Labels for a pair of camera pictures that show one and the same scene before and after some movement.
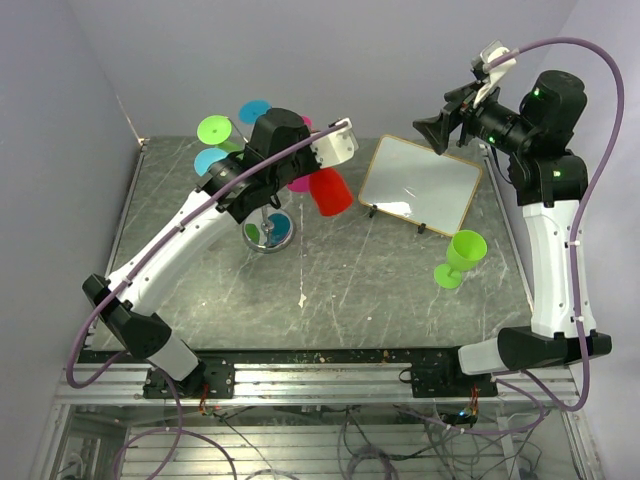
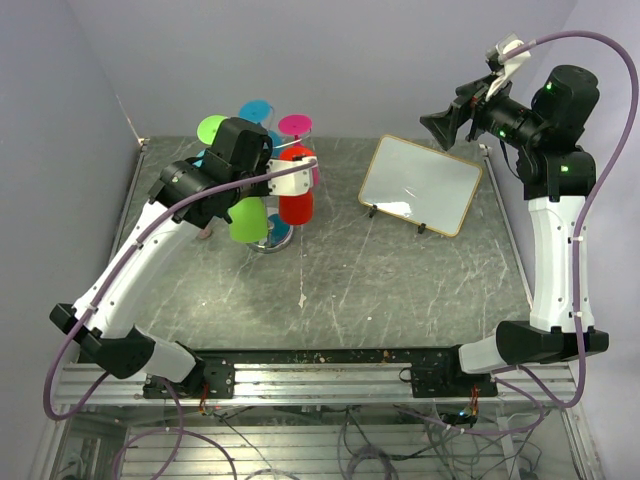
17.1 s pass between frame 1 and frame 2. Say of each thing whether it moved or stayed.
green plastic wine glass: stayed
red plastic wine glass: moved
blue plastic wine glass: stayed
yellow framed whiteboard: stayed
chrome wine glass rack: stayed
